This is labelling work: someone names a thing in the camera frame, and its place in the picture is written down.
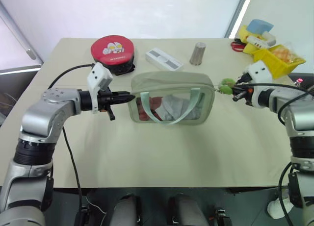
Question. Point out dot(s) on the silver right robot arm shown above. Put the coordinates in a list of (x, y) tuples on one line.
[(300, 118)]

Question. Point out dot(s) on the clear snack bag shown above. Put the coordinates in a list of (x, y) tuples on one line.
[(285, 53)]

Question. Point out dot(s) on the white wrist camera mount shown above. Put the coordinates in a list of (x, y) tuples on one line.
[(260, 71), (99, 76)]

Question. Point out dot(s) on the blue sponge block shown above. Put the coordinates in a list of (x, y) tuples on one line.
[(258, 25)]

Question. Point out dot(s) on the green pouch with clear window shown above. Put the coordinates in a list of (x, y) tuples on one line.
[(171, 81)]

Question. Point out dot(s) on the small white box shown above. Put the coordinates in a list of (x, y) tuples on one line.
[(269, 38)]

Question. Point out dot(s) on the grey cloth inside pouch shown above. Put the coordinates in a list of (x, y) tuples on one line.
[(176, 106)]

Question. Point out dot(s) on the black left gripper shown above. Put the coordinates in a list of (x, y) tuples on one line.
[(106, 99)]

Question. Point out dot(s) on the large yellow plastic bin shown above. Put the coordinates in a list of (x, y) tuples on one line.
[(274, 63)]

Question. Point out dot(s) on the white round floor object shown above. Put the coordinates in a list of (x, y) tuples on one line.
[(276, 207)]

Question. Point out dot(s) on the red round cartoon case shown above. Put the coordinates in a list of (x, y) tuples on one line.
[(111, 49)]

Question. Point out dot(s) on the red item inside pouch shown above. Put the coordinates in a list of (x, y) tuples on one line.
[(144, 110)]

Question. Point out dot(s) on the black side table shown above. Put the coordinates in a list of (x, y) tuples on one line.
[(307, 77)]

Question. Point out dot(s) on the pink capped bottle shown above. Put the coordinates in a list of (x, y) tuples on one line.
[(299, 82)]

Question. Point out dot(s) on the grey rounded robot leg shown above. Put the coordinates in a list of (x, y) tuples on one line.
[(127, 210), (189, 211)]

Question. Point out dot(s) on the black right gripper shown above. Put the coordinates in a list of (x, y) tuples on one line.
[(247, 93)]

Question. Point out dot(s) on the small yellow plastic bin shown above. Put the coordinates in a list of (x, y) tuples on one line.
[(245, 33)]

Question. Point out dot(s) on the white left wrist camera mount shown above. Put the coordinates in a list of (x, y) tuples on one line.
[(99, 76)]

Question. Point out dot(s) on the white tube with red print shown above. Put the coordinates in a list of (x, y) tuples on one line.
[(256, 41)]

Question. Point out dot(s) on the white rectangular box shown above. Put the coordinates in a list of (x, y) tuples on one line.
[(164, 59)]

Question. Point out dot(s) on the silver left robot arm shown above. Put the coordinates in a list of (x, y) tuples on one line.
[(36, 118)]

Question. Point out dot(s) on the silver metal cup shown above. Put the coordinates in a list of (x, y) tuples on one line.
[(197, 54)]

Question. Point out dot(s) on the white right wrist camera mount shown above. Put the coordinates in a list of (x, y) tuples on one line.
[(260, 71)]

